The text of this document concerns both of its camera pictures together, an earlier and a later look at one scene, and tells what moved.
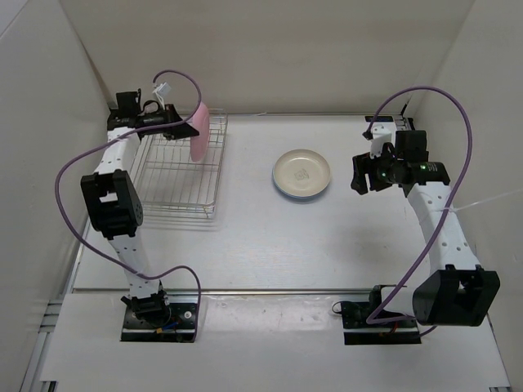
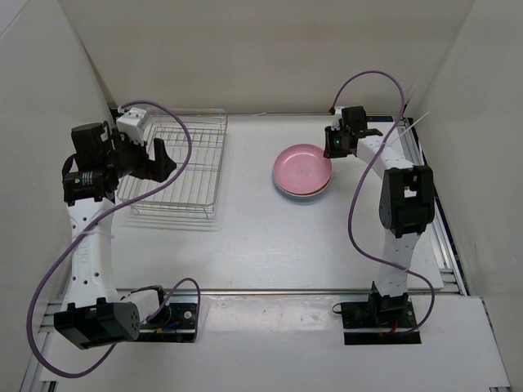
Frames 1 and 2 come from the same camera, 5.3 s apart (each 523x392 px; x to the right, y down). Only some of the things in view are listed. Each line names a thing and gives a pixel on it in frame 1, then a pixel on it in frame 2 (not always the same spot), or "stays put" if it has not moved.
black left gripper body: x=164 y=117 -> x=130 y=158
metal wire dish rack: x=174 y=184 stays put
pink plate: x=200 y=122 -> x=301 y=169
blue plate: x=294 y=195 stays put
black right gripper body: x=381 y=171 -> x=335 y=143
